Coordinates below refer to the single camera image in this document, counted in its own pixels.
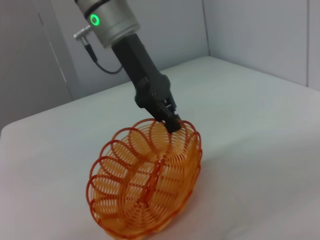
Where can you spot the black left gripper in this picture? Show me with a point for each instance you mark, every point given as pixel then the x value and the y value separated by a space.
pixel 142 72

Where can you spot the silver connector on left arm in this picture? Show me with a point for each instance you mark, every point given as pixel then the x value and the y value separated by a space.
pixel 81 32

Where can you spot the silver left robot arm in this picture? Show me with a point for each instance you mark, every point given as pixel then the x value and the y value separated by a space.
pixel 112 17

